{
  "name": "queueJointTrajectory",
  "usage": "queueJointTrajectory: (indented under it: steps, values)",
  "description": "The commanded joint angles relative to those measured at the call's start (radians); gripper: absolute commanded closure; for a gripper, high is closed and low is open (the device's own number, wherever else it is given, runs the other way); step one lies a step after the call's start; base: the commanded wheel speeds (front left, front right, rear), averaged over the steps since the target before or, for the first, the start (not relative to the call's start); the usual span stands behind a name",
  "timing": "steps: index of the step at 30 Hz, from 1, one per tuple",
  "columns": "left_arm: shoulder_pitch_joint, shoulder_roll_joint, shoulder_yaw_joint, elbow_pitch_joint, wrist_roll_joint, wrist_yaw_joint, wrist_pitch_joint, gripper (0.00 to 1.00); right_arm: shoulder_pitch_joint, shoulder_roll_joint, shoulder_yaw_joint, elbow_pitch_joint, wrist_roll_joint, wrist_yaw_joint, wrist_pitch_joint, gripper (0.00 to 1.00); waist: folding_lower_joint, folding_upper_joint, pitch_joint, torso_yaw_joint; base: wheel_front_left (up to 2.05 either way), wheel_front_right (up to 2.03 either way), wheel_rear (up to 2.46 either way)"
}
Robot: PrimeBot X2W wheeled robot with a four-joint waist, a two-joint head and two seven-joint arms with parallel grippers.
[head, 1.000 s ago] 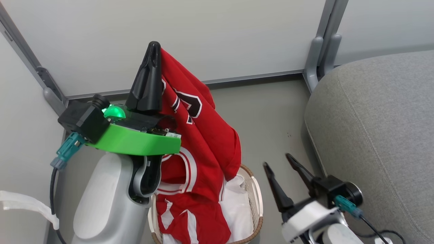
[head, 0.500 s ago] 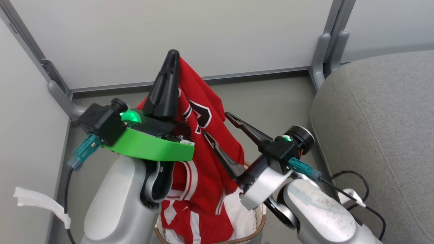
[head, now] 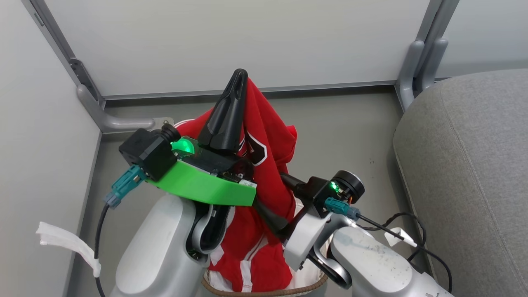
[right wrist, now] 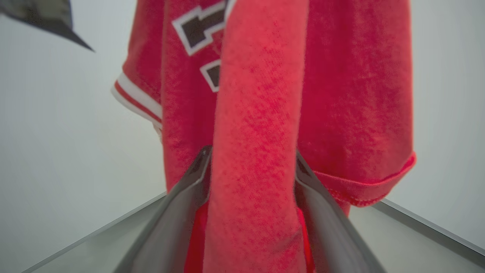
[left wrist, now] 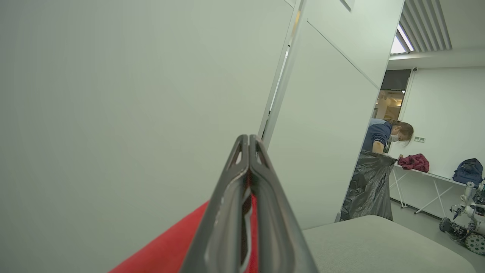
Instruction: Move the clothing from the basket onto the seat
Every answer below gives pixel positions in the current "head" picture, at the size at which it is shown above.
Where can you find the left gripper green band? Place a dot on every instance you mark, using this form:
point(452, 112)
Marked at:
point(198, 185)

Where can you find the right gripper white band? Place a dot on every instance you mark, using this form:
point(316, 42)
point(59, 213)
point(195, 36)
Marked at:
point(303, 239)

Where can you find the red white sports jacket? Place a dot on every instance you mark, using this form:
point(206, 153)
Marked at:
point(268, 132)

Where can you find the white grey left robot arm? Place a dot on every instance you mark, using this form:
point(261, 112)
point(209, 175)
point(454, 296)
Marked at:
point(156, 247)

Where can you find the cream laundry basket brown rim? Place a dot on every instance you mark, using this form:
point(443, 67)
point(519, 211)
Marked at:
point(264, 293)

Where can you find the grey partition foot with plate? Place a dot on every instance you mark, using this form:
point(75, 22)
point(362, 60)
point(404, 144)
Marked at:
point(111, 121)

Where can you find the grey fabric sofa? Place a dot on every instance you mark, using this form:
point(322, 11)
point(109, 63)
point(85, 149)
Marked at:
point(470, 173)

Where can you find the white tape strip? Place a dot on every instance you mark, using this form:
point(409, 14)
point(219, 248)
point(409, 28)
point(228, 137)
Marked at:
point(66, 241)

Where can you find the grey partition bottom rail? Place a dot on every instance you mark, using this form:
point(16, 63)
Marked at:
point(288, 88)

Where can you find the black round right wrist camera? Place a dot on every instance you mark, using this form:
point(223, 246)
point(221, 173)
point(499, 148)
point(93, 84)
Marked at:
point(350, 185)

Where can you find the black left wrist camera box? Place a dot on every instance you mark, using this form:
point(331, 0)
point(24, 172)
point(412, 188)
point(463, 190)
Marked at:
point(146, 150)

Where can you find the grey slanted partition post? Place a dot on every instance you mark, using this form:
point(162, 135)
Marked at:
point(62, 45)

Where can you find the grey upright partition post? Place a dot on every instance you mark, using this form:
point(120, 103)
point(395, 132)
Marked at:
point(437, 20)

